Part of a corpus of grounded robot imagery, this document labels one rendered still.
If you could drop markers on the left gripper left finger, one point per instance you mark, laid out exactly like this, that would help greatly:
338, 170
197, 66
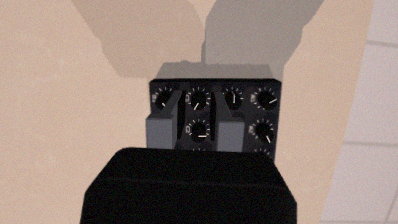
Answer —
162, 130

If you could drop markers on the black knob box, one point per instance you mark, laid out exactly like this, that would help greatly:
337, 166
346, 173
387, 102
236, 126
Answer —
256, 95

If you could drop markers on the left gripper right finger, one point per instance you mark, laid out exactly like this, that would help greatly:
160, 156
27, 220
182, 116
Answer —
225, 130

